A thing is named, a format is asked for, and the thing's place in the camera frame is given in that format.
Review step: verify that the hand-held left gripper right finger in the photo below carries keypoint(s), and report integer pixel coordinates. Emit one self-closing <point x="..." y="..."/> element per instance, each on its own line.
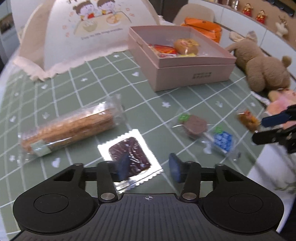
<point x="174" y="168"/>

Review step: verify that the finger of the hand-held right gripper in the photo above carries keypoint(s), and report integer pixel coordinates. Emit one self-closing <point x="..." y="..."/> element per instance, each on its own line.
<point x="275" y="119"/>
<point x="266" y="136"/>

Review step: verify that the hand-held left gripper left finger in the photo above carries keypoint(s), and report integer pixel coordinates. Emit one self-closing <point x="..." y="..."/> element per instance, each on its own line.
<point x="123" y="166"/>

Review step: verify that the maroon foil snack packet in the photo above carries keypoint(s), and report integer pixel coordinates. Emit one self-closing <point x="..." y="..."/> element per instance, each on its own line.
<point x="136" y="148"/>

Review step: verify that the orange candy packet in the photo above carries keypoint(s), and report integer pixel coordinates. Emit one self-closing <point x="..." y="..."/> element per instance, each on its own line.
<point x="248" y="120"/>

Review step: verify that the blue candy packet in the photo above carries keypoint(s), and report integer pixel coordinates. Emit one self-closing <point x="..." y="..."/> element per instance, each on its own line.
<point x="222" y="140"/>

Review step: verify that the brown cookie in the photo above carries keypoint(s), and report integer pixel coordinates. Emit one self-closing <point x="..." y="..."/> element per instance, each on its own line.
<point x="194" y="126"/>

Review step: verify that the long biscuit packet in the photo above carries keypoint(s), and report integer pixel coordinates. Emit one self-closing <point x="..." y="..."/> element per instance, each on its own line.
<point x="69" y="129"/>

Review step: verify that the pink cardboard box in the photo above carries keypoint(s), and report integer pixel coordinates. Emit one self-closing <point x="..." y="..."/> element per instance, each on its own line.
<point x="185" y="74"/>

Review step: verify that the yellow cake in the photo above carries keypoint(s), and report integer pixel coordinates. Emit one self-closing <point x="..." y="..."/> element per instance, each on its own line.
<point x="186" y="45"/>

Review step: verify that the red snack packet with picture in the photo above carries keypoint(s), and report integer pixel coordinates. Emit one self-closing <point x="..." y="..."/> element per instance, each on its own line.
<point x="165" y="49"/>

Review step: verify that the pink plush toy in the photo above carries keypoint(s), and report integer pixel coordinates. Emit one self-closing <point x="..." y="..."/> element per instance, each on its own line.
<point x="281" y="102"/>

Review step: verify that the white plush tag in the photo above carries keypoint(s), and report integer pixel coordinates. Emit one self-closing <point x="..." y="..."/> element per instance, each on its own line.
<point x="260" y="97"/>

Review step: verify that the brown plush bear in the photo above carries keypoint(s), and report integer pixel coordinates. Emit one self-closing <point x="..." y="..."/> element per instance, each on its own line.
<point x="259" y="67"/>

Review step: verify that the green grid tablecloth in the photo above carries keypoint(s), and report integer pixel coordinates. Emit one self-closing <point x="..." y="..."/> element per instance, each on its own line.
<point x="150" y="104"/>

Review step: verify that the white deer figurine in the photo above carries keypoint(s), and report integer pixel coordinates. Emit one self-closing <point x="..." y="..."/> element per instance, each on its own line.
<point x="281" y="26"/>

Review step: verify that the red gold figurine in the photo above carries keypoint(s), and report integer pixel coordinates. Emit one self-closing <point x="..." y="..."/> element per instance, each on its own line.
<point x="260" y="16"/>
<point x="247" y="9"/>

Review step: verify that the white counter cabinet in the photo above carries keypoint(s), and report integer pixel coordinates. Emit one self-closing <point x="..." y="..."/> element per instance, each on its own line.
<point x="231" y="20"/>

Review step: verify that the orange bag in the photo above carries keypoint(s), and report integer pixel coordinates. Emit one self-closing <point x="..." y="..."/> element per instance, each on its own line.
<point x="203" y="26"/>

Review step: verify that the printed mesh food cover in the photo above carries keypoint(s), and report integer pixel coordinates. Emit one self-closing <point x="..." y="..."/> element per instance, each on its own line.
<point x="92" y="46"/>

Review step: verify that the beige chair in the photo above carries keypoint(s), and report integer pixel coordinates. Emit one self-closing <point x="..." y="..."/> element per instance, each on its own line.
<point x="196" y="11"/>

